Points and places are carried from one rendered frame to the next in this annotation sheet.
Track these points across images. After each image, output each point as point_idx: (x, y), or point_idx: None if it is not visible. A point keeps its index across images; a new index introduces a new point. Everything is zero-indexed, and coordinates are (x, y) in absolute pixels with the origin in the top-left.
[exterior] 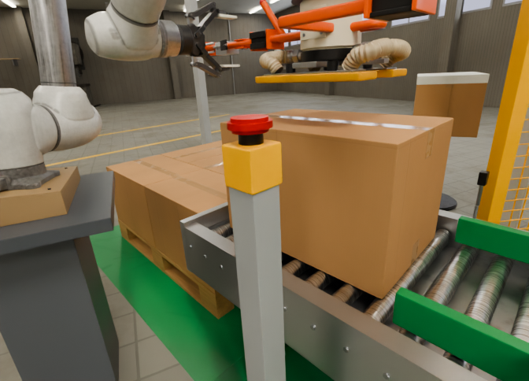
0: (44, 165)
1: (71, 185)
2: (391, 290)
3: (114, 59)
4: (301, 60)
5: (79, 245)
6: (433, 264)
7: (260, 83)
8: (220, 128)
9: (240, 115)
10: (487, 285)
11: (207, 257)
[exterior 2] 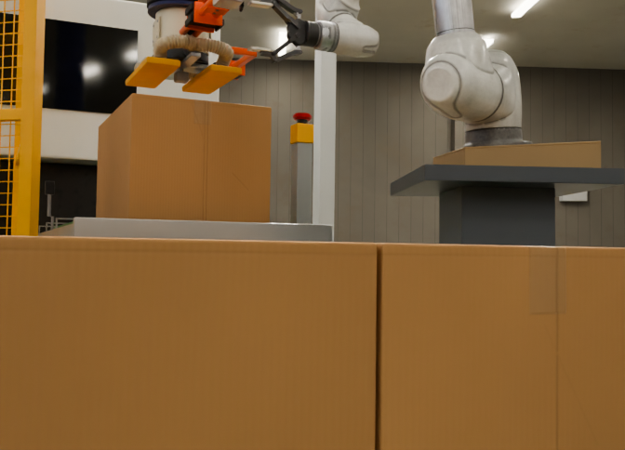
0: (466, 136)
1: (445, 162)
2: None
3: (363, 57)
4: (206, 61)
5: (444, 230)
6: None
7: (239, 74)
8: (271, 114)
9: (303, 112)
10: None
11: None
